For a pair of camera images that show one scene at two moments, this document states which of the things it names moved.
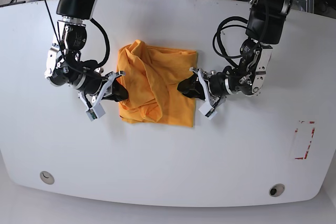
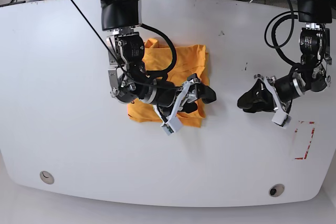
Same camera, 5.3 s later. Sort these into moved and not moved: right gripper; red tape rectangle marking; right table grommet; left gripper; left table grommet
Moved: right gripper; left gripper
Not moved: right table grommet; red tape rectangle marking; left table grommet
